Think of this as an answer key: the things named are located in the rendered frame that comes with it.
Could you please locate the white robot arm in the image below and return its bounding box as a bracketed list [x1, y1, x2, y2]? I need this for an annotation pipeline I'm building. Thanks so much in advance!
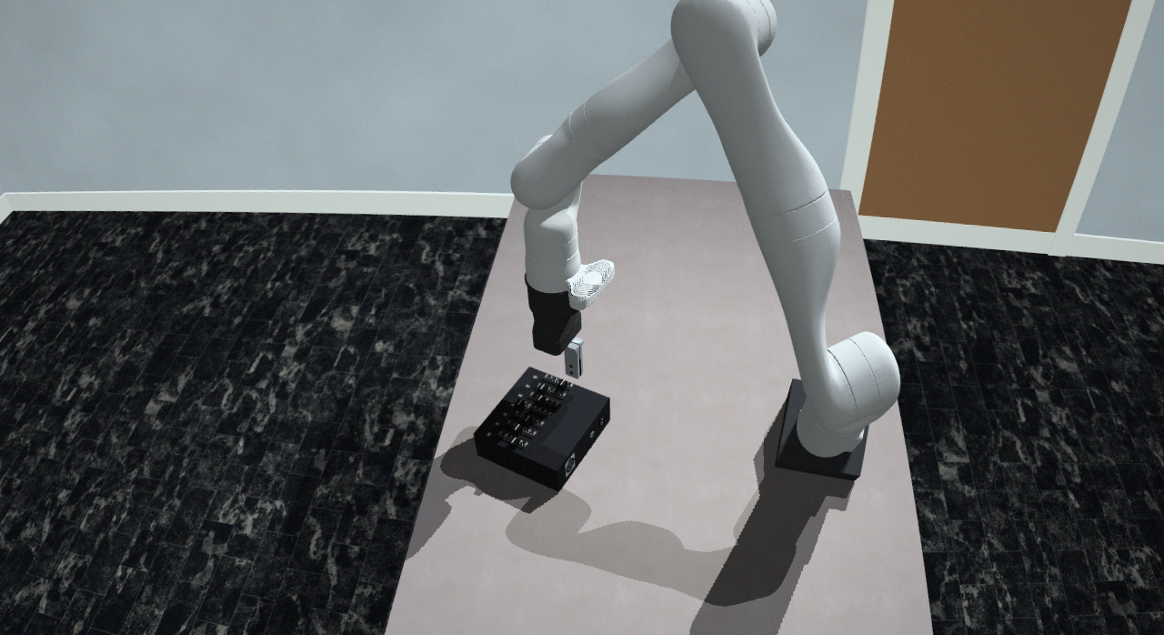
[510, 0, 900, 458]

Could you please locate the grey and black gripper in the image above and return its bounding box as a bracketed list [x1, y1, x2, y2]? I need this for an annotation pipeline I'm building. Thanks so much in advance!
[525, 248, 615, 378]

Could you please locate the black lighting desk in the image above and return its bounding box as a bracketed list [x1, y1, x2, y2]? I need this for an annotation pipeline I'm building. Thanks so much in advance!
[474, 368, 610, 492]

